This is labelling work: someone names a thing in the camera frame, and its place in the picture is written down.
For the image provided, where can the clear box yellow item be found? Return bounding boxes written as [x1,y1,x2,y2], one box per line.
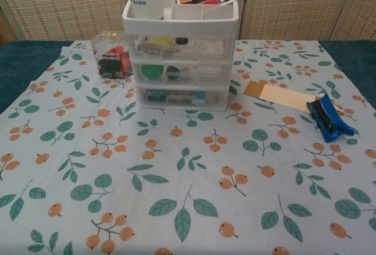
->
[126,33,236,62]

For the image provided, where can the clear drawer with blue box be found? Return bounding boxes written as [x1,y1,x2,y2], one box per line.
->
[136,86,231,109]

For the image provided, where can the dark green box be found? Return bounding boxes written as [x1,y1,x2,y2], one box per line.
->
[146,89,168,102]

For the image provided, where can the clear drawer with green disc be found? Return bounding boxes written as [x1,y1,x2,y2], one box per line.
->
[130,60,234,87]

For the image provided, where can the white plastic drawer organizer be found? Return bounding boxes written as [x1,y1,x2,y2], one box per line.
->
[122,0,243,112]

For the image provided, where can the dark teal round cap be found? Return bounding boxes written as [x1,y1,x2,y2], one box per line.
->
[166,65,180,80]

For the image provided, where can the green round disc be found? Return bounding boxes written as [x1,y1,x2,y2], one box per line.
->
[139,63,163,79]

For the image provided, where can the orange fruit print tablecloth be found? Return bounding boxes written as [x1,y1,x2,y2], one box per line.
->
[0,39,376,255]

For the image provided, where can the yellow soft item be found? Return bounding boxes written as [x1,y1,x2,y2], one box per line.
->
[146,36,174,49]

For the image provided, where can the tan cardboard strip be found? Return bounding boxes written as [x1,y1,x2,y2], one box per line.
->
[243,80,327,106]

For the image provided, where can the blue snack packet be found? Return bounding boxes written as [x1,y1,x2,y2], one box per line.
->
[305,93,355,143]

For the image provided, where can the woven bamboo folding screen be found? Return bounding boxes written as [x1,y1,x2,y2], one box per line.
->
[0,0,376,42]

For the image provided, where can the teal table cover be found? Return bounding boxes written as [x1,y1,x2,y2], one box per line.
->
[0,39,376,115]

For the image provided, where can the metal bead chain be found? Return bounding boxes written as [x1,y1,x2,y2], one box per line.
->
[135,46,174,58]

